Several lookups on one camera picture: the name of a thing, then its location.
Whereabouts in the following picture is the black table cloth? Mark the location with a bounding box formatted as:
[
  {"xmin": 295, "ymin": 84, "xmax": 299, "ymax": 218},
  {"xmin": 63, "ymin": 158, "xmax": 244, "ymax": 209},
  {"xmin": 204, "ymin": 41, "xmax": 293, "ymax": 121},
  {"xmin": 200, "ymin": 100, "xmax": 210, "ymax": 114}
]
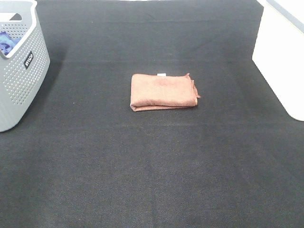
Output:
[{"xmin": 0, "ymin": 0, "xmax": 304, "ymax": 228}]

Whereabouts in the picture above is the grey perforated laundry basket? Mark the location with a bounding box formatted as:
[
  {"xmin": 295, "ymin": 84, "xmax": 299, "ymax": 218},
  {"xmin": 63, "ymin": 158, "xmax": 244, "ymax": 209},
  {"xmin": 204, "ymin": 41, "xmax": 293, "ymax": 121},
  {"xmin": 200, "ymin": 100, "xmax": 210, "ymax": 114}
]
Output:
[{"xmin": 0, "ymin": 0, "xmax": 50, "ymax": 132}]

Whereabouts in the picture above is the white container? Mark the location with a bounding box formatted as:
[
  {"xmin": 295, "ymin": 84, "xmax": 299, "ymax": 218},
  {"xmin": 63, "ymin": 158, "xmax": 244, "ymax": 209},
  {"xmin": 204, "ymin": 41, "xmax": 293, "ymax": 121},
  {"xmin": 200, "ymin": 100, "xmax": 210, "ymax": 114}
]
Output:
[{"xmin": 252, "ymin": 0, "xmax": 304, "ymax": 121}]

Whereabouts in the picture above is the blue towel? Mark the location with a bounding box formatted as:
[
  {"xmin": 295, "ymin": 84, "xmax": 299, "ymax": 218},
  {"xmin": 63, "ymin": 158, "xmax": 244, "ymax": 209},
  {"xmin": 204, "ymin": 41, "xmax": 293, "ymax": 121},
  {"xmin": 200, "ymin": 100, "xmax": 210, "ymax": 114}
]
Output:
[{"xmin": 0, "ymin": 31, "xmax": 21, "ymax": 55}]

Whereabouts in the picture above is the orange-brown towel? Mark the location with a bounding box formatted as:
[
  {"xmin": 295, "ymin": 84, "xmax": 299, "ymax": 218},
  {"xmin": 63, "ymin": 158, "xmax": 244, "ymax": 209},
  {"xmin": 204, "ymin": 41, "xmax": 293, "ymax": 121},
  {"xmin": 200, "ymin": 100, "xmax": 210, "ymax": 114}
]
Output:
[{"xmin": 130, "ymin": 74, "xmax": 200, "ymax": 112}]

